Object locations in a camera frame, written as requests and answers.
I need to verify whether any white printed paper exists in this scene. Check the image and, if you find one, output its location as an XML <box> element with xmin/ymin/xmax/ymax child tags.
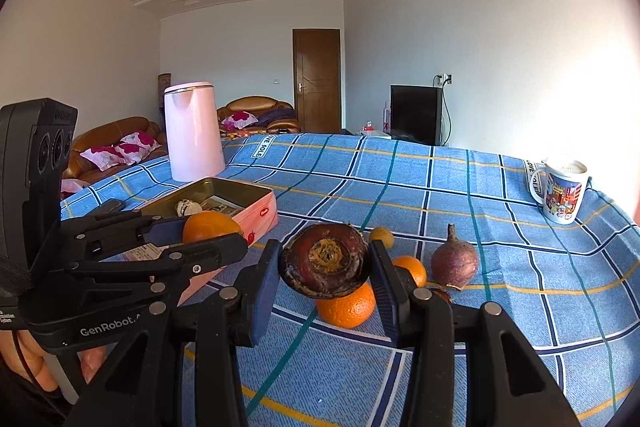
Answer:
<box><xmin>102</xmin><ymin>243</ymin><xmax>171</xmax><ymax>264</ymax></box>

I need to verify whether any printed paper packet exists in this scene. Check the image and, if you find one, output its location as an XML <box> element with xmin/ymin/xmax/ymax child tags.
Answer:
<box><xmin>200</xmin><ymin>196</ymin><xmax>246</xmax><ymax>216</ymax></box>

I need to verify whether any brown leather armchair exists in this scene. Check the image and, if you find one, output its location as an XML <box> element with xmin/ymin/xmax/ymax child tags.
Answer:
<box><xmin>216</xmin><ymin>96</ymin><xmax>301</xmax><ymax>138</ymax></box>

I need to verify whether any black television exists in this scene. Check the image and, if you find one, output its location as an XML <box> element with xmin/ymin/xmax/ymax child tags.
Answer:
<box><xmin>390</xmin><ymin>84</ymin><xmax>445</xmax><ymax>146</ymax></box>

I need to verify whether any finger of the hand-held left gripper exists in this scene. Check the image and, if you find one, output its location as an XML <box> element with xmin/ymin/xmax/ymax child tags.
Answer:
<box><xmin>35</xmin><ymin>234</ymin><xmax>249</xmax><ymax>308</ymax></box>
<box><xmin>50</xmin><ymin>199</ymin><xmax>188</xmax><ymax>267</ymax></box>

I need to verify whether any small orange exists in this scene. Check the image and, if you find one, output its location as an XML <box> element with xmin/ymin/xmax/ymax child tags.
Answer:
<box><xmin>391</xmin><ymin>255</ymin><xmax>427</xmax><ymax>288</ymax></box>

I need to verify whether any blue plaid cloth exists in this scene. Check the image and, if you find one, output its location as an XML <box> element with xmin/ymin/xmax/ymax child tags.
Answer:
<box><xmin>60</xmin><ymin>132</ymin><xmax>640</xmax><ymax>427</ymax></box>

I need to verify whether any pink tin box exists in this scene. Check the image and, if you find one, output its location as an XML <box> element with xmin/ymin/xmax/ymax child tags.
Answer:
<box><xmin>102</xmin><ymin>177</ymin><xmax>279</xmax><ymax>308</ymax></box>

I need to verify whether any pink flowered pillow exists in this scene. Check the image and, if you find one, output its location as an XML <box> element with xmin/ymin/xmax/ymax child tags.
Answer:
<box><xmin>60</xmin><ymin>179</ymin><xmax>93</xmax><ymax>200</ymax></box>

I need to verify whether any long brown leather sofa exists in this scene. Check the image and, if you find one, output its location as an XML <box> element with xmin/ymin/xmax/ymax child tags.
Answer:
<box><xmin>67</xmin><ymin>117</ymin><xmax>168</xmax><ymax>188</ymax></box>

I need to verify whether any brown wooden door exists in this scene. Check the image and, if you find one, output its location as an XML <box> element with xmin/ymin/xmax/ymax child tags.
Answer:
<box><xmin>292</xmin><ymin>28</ymin><xmax>342</xmax><ymax>134</ymax></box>

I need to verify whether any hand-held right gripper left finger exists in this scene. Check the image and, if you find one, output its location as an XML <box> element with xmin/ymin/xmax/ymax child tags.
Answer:
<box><xmin>65</xmin><ymin>239</ymin><xmax>283</xmax><ymax>427</ymax></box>

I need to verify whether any white printed mug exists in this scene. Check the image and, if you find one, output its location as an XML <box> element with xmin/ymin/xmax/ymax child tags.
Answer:
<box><xmin>528</xmin><ymin>157</ymin><xmax>592</xmax><ymax>225</ymax></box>

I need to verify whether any white pillow with red flowers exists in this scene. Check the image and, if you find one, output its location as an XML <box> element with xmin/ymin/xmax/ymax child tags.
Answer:
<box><xmin>115</xmin><ymin>131</ymin><xmax>162</xmax><ymax>158</ymax></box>
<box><xmin>80</xmin><ymin>146</ymin><xmax>136</xmax><ymax>172</ymax></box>

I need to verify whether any purple blanket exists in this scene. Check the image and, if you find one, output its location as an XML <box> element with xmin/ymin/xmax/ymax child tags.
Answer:
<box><xmin>257</xmin><ymin>107</ymin><xmax>297</xmax><ymax>125</ymax></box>

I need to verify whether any large orange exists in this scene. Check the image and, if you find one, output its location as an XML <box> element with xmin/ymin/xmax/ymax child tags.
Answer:
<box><xmin>182</xmin><ymin>210</ymin><xmax>245</xmax><ymax>245</ymax></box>

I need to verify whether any black power cable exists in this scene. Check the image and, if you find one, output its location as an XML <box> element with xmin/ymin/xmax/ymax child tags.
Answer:
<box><xmin>433</xmin><ymin>76</ymin><xmax>452</xmax><ymax>144</ymax></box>

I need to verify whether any person's left hand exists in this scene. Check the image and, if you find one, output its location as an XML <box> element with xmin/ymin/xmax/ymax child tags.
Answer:
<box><xmin>0</xmin><ymin>329</ymin><xmax>107</xmax><ymax>395</ymax></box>

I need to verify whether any small flowered pillow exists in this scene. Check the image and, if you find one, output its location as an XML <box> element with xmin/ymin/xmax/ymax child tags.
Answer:
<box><xmin>221</xmin><ymin>111</ymin><xmax>259</xmax><ymax>131</ymax></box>

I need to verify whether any pink electric kettle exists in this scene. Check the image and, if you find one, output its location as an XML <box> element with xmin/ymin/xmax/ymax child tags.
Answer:
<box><xmin>164</xmin><ymin>81</ymin><xmax>227</xmax><ymax>183</ymax></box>

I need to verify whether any tall patterned floor vase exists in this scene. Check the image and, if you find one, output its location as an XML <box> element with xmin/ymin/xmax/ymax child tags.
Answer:
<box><xmin>158</xmin><ymin>73</ymin><xmax>172</xmax><ymax>118</ymax></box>

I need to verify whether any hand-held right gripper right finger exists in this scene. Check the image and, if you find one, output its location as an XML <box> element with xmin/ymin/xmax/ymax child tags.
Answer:
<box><xmin>369</xmin><ymin>239</ymin><xmax>583</xmax><ymax>427</ymax></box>

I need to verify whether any purple beetroot with long tail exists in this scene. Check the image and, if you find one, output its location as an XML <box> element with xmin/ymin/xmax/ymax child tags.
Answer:
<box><xmin>431</xmin><ymin>223</ymin><xmax>480</xmax><ymax>292</ymax></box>

